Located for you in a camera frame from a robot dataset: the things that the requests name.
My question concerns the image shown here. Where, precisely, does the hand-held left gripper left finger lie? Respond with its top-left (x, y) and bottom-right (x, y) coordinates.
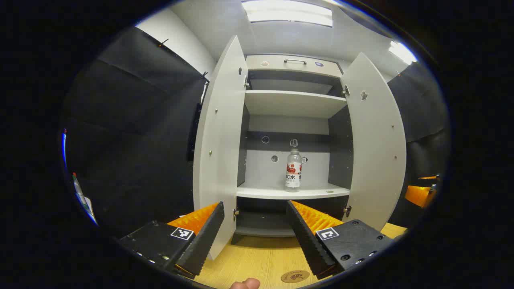
top-left (118, 202), bottom-right (224, 279)

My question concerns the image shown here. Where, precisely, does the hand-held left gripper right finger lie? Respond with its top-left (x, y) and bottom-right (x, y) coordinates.
top-left (286, 200), bottom-right (396, 280)

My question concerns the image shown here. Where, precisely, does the round wooden coaster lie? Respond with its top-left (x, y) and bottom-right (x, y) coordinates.
top-left (280, 270), bottom-right (310, 284)

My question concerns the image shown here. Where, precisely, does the grey cabinet door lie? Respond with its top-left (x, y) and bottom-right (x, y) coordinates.
top-left (193, 35), bottom-right (249, 261)
top-left (341, 52), bottom-right (407, 232)

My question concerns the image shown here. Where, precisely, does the clear bottle red label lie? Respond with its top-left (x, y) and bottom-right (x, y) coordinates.
top-left (285, 147), bottom-right (302, 192)

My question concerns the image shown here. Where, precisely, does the small green capped bottle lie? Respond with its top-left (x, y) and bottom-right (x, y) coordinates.
top-left (72, 173), bottom-right (87, 209)

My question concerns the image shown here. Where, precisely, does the white paper sheet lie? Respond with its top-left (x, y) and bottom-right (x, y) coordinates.
top-left (82, 197), bottom-right (98, 224)

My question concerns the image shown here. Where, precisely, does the black backdrop cloth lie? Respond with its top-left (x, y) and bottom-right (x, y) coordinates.
top-left (64, 26), bottom-right (448, 237)

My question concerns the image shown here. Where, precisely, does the ceiling light panel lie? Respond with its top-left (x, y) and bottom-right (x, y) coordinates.
top-left (242, 0), bottom-right (333, 27)
top-left (389, 41), bottom-right (417, 65)

